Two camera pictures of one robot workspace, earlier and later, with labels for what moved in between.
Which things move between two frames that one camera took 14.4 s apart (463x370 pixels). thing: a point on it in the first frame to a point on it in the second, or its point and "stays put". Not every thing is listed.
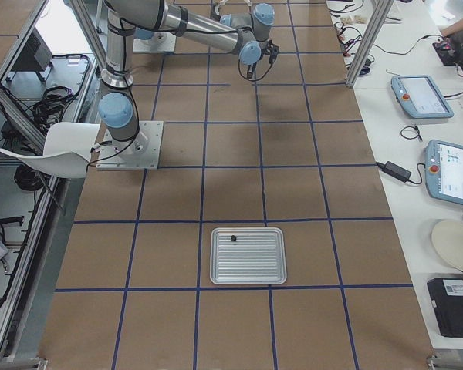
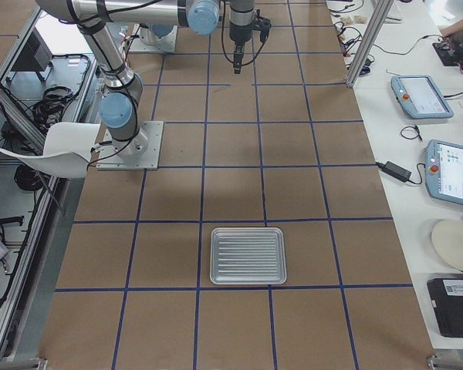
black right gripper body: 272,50 to 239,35
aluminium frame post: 380,10 stays put
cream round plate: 457,243 stays put
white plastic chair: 67,149 stays put
